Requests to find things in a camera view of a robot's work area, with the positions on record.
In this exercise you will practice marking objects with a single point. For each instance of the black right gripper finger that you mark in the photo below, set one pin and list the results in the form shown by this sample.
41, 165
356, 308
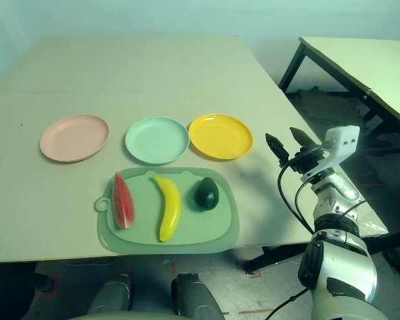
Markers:
278, 148
301, 137

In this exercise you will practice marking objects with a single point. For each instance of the black wheeled stand base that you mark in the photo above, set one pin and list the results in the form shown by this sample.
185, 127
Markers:
6, 293

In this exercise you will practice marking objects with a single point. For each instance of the mint green plastic plate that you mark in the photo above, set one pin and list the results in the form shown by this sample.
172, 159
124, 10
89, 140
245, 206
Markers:
157, 140

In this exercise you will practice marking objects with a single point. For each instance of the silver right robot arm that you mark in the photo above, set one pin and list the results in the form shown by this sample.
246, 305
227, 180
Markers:
340, 266

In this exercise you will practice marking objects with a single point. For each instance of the pink plastic plate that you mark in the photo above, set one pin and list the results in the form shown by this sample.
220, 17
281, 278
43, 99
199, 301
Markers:
74, 138

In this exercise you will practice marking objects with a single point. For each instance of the black main table leg frame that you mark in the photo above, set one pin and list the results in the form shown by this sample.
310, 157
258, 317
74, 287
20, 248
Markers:
273, 255

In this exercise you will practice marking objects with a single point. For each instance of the dark green toy avocado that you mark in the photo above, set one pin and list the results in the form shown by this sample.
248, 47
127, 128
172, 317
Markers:
207, 195

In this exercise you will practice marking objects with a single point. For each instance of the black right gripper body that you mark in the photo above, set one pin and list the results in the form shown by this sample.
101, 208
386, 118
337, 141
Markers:
311, 163

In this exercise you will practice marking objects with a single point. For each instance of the yellow plastic plate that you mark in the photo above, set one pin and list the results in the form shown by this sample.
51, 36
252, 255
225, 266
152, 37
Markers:
220, 136

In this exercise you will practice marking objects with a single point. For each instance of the red watermelon slice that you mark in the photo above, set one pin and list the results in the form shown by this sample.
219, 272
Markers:
122, 203

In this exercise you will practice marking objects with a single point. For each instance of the clear plastic bag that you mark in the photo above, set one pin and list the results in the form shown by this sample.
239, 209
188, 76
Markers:
370, 223

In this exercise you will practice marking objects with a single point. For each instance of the grey robot right leg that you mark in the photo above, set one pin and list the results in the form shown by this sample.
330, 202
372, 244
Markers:
195, 296

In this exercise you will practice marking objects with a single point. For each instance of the yellow toy banana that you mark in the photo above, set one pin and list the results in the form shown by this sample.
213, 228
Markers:
170, 210

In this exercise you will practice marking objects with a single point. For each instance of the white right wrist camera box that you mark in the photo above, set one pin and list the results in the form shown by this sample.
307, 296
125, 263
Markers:
341, 140

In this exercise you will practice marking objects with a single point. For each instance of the side table with black frame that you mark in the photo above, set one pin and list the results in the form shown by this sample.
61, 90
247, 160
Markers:
380, 66

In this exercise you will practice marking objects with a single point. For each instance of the grey robot torso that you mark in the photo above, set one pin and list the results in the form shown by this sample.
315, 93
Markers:
120, 316

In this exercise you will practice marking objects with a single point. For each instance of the green silicone cutting board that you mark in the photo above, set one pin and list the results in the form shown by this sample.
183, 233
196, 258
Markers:
200, 226

